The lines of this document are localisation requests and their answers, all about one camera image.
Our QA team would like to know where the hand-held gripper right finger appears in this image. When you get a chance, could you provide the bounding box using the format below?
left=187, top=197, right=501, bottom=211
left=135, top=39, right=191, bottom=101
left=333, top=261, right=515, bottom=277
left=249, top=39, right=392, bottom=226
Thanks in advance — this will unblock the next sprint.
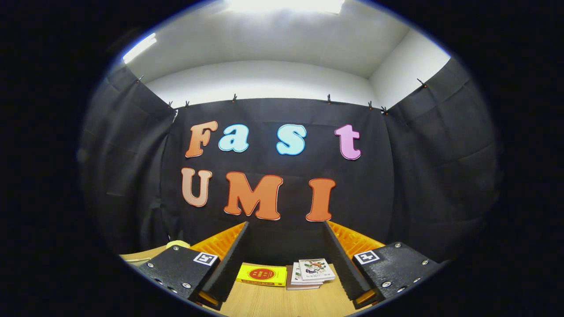
left=323, top=220, right=443, bottom=309

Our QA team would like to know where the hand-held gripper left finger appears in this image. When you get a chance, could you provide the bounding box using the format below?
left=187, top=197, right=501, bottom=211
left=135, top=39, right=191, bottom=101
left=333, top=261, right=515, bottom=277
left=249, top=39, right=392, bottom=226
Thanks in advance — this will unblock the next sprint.
left=137, top=221, right=249, bottom=309

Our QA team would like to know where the white book with illustrated cover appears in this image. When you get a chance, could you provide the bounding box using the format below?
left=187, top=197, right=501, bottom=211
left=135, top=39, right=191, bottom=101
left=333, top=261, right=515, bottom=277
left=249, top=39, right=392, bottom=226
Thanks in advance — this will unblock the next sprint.
left=299, top=258, right=336, bottom=282

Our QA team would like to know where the yellow book with red circle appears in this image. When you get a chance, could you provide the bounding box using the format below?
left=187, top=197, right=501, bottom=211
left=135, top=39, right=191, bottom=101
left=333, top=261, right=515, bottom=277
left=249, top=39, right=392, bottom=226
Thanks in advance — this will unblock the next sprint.
left=236, top=263, right=288, bottom=287

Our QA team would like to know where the row of black cloth clips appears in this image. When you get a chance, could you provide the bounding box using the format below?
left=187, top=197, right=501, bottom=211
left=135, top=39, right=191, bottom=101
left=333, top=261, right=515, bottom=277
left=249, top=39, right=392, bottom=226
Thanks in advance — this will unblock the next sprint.
left=137, top=75, right=428, bottom=116

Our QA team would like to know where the long ceiling light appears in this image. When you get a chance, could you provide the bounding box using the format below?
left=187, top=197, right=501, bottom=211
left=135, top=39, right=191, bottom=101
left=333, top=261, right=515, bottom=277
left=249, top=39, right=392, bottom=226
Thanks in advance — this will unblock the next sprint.
left=122, top=33, right=157, bottom=65

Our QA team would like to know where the wide ceiling light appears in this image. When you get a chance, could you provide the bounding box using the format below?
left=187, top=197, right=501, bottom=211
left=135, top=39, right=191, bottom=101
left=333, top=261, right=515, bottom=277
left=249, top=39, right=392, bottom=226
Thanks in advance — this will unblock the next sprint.
left=227, top=0, right=346, bottom=15

